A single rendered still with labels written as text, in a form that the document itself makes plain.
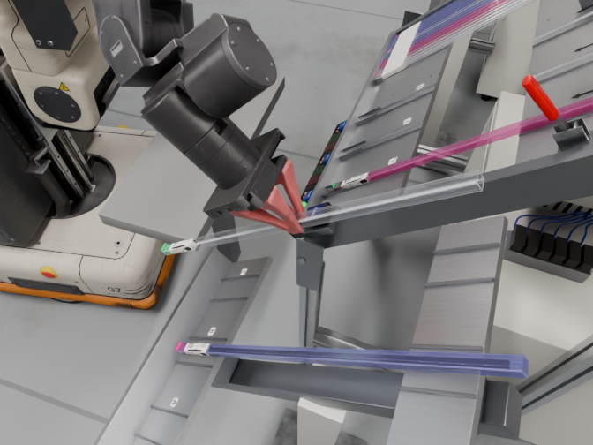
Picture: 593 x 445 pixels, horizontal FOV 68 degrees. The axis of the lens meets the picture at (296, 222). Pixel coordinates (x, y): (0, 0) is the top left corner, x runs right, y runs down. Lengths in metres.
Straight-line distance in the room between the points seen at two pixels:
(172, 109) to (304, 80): 1.93
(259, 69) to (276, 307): 1.22
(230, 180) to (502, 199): 0.36
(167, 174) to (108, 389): 0.74
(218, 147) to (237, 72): 0.09
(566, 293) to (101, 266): 1.17
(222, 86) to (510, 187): 0.39
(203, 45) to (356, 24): 2.39
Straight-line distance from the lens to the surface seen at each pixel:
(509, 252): 0.97
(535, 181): 0.61
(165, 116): 0.42
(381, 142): 0.87
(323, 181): 0.88
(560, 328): 0.97
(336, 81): 2.33
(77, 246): 1.47
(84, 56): 1.16
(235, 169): 0.43
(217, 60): 0.38
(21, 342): 1.74
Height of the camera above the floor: 1.40
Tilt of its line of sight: 55 degrees down
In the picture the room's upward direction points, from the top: straight up
